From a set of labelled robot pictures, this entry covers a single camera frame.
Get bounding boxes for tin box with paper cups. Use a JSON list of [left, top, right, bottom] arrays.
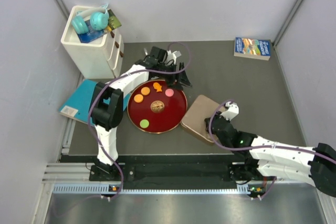
[[181, 122, 214, 145]]

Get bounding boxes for white drawer cabinet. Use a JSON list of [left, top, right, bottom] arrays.
[[61, 5, 124, 79]]

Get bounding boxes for colourful paperback book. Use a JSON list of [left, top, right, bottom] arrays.
[[234, 37, 271, 61]]

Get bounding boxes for beige tin lid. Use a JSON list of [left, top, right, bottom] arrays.
[[181, 94, 226, 142]]

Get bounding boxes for green round cookie bottom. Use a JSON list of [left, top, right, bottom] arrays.
[[139, 119, 150, 129]]

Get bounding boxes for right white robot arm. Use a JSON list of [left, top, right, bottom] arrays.
[[204, 112, 335, 197]]

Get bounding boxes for orange fish shaped cookie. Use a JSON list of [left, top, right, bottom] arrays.
[[153, 82, 162, 92]]

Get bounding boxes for teal headphones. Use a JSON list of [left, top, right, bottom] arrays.
[[71, 4, 109, 34]]

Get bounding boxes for round red lacquer plate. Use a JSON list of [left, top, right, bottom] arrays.
[[127, 79, 187, 134]]

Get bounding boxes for blue book on cabinet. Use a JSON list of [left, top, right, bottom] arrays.
[[78, 26, 106, 43]]

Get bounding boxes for pink paper cookie cup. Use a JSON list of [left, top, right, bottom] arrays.
[[165, 89, 174, 97]]

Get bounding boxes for grey slotted cable duct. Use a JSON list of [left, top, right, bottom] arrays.
[[52, 184, 263, 195]]

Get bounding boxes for orange round cookie upper left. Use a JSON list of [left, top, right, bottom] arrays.
[[141, 87, 151, 96]]

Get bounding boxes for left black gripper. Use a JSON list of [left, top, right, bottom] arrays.
[[157, 62, 192, 91]]

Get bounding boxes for blue notebook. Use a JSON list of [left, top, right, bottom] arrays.
[[58, 80, 97, 124]]

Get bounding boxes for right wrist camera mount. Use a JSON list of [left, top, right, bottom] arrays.
[[220, 101, 239, 121]]

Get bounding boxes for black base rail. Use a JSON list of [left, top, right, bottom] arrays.
[[93, 154, 271, 182]]

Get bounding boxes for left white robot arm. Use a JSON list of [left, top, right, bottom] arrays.
[[88, 46, 192, 180]]

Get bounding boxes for orange round cookie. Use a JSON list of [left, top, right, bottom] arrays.
[[141, 87, 151, 96], [133, 94, 144, 103]]

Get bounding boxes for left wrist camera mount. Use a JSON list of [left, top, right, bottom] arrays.
[[166, 50, 182, 64]]

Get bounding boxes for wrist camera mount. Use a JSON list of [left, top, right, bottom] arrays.
[[220, 101, 239, 121], [166, 50, 182, 64]]

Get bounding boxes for green picture card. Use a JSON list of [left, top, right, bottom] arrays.
[[106, 9, 122, 31]]

